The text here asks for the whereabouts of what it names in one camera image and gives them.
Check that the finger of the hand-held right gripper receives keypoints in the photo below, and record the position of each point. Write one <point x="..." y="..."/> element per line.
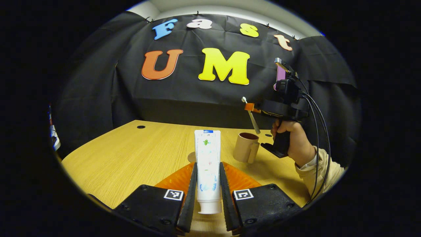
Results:
<point x="250" y="107"/>

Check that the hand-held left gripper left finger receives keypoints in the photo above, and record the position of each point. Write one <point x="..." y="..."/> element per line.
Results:
<point x="191" y="197"/>

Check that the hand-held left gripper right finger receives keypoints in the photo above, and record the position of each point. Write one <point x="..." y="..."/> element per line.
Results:
<point x="227" y="197"/>

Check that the pale green toothbrush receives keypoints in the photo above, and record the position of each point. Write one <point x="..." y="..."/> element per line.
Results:
<point x="254" y="122"/>

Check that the round brown coaster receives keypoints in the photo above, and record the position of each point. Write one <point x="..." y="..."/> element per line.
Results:
<point x="192" y="157"/>

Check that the white toothpaste tube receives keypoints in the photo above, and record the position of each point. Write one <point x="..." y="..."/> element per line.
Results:
<point x="208" y="158"/>

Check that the beige cup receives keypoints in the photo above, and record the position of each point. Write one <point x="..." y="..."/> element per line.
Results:
<point x="243" y="149"/>

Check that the wooden desktop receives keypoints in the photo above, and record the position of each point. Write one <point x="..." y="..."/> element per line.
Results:
<point x="131" y="158"/>

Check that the white side table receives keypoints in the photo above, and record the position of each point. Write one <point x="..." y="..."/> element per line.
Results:
<point x="55" y="141"/>

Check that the black backdrop cloth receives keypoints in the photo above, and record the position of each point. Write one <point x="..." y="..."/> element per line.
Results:
<point x="98" y="82"/>

